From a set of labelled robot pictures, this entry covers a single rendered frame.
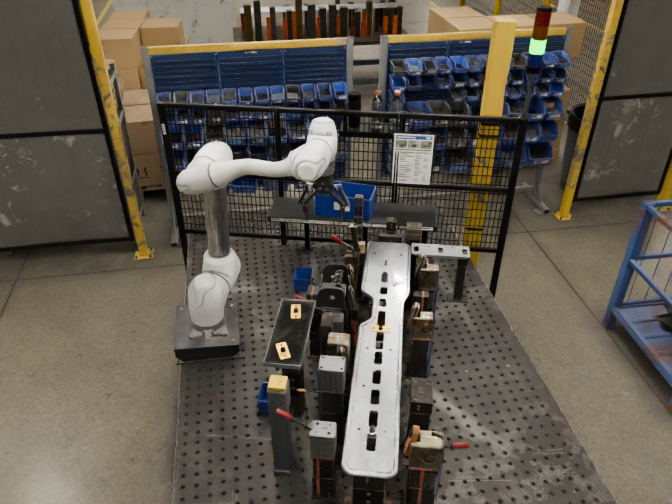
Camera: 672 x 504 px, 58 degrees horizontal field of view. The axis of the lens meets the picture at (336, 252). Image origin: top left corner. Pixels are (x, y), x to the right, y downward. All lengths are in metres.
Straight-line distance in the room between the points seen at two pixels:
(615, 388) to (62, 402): 3.25
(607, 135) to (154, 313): 3.72
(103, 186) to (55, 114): 0.59
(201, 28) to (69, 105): 4.92
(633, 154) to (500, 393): 3.23
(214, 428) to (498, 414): 1.19
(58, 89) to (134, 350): 1.76
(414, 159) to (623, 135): 2.56
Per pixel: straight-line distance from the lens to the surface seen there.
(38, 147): 4.66
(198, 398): 2.77
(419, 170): 3.29
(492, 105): 3.21
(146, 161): 5.55
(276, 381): 2.15
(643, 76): 5.30
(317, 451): 2.19
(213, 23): 9.15
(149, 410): 3.74
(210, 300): 2.77
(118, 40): 6.67
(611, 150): 5.47
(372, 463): 2.13
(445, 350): 2.98
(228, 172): 2.40
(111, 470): 3.54
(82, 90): 4.42
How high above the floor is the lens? 2.72
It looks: 35 degrees down
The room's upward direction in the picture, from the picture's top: straight up
